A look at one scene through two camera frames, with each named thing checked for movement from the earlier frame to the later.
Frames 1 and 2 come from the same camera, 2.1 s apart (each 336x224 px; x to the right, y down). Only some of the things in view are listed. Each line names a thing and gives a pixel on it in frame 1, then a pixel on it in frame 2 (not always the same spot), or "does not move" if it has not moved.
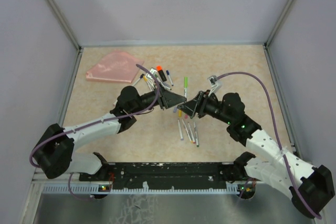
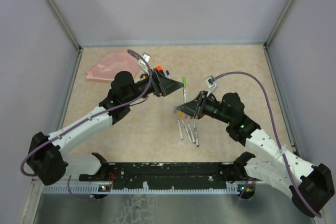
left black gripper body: x=163 y=100 → x=158 y=88
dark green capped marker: x=196 y=135 does not move
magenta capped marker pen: x=191 y=134 does not move
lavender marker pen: x=180 y=130 does not move
